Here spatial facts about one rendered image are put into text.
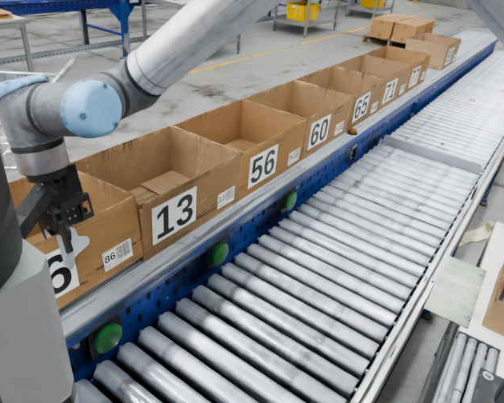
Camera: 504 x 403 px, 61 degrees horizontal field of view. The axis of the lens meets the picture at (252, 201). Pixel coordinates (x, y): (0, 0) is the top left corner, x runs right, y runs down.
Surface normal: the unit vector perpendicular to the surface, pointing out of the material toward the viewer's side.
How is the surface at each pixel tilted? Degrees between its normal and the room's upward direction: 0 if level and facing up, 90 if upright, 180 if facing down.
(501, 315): 91
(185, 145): 90
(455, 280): 0
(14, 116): 85
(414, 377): 0
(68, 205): 77
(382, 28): 90
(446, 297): 0
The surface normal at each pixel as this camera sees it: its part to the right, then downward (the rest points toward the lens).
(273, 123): -0.58, 0.38
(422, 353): 0.08, -0.84
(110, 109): 0.88, 0.12
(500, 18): -0.71, 0.70
